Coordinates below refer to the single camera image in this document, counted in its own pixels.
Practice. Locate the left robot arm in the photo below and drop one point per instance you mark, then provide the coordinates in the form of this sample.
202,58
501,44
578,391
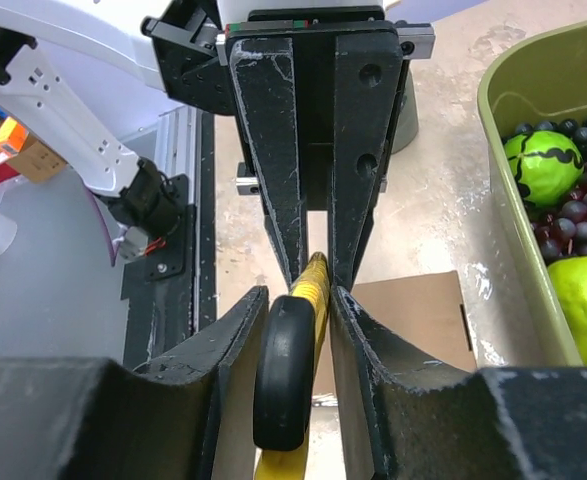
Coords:
132,187

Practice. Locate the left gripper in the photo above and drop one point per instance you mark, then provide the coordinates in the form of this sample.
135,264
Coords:
367,68

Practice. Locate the aluminium frame rail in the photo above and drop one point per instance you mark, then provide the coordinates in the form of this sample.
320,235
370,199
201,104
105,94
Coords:
173,142

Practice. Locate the orange box in background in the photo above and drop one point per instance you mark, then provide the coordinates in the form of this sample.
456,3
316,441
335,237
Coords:
22,153

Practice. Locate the brown cardboard express box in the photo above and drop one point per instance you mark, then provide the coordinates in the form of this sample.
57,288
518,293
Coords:
417,328

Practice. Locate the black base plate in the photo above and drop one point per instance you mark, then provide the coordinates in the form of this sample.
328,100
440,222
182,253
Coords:
171,291

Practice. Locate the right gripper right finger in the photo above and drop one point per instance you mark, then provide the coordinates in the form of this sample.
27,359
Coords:
406,415

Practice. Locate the green striped melon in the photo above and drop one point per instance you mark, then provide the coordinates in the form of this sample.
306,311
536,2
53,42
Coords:
545,166

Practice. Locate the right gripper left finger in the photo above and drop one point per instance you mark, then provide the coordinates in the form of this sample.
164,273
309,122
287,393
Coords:
186,414

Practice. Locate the black grape bunch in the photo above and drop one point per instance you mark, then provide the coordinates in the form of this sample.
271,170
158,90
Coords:
573,130

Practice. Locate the purple grape bunch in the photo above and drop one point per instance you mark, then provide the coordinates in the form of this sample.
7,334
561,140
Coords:
561,232

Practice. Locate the yellow utility knife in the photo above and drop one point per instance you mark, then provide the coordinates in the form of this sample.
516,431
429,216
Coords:
289,354

